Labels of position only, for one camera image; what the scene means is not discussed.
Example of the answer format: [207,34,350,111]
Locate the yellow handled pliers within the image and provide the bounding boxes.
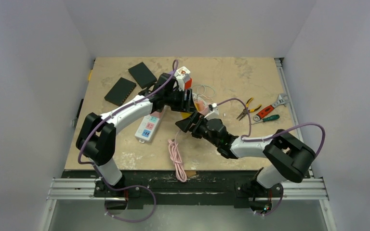
[237,97,262,121]

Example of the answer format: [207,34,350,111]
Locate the white cube charger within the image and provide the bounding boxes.
[175,66,190,76]

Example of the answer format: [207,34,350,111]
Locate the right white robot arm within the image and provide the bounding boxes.
[175,112,316,196]

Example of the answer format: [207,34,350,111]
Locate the green handled screwdriver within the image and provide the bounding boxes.
[250,114,280,125]

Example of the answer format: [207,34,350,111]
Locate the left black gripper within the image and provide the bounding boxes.
[163,88,196,113]

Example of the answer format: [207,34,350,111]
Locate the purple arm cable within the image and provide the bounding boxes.
[77,59,157,223]
[210,98,326,218]

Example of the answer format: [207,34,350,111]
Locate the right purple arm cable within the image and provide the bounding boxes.
[210,98,326,218]

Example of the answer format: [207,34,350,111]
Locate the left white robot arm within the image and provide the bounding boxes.
[76,73,196,197]

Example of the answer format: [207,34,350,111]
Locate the red cube charger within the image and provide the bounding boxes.
[184,78,192,90]

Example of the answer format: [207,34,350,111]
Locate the pink cable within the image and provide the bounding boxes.
[167,130,188,183]

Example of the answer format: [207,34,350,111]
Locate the pink power strip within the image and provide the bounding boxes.
[194,99,210,116]

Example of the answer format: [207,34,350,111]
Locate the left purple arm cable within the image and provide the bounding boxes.
[77,59,157,223]

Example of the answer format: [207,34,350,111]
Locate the white power strip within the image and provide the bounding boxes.
[134,109,166,143]

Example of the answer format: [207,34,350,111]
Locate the black ribbed box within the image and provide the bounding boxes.
[104,77,136,106]

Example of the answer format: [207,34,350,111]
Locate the light green cable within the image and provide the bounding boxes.
[192,84,216,100]

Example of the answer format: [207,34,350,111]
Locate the red handled adjustable wrench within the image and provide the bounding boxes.
[253,93,290,122]

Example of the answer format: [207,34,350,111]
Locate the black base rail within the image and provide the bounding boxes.
[48,170,328,211]

